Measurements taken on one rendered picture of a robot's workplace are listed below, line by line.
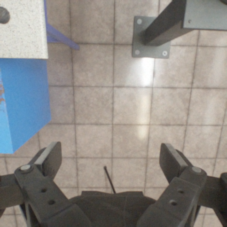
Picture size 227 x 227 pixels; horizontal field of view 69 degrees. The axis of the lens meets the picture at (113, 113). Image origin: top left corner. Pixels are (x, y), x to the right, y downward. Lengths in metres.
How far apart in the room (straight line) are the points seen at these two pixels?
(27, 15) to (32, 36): 0.07
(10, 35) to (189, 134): 1.49
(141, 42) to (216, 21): 0.91
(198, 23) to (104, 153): 1.31
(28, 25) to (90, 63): 0.77
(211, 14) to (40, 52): 0.56
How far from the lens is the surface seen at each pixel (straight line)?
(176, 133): 1.63
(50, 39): 1.04
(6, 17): 0.75
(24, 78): 1.14
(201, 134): 1.74
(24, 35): 0.73
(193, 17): 0.55
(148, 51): 1.43
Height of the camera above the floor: 1.41
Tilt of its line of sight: 75 degrees down
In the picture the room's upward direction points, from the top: 176 degrees clockwise
